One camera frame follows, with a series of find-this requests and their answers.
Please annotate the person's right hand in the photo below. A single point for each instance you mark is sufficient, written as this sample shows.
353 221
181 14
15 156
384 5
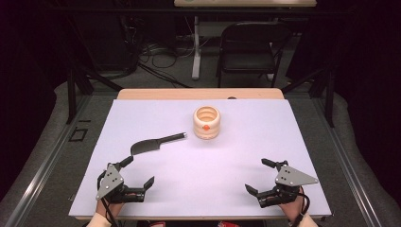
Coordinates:
293 208

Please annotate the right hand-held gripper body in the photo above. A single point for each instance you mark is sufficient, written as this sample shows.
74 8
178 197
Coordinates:
287 181

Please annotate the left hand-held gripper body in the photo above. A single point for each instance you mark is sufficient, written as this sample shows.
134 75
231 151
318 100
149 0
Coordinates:
111 184

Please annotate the person's left hand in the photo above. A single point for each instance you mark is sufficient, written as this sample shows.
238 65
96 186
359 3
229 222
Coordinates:
108 208

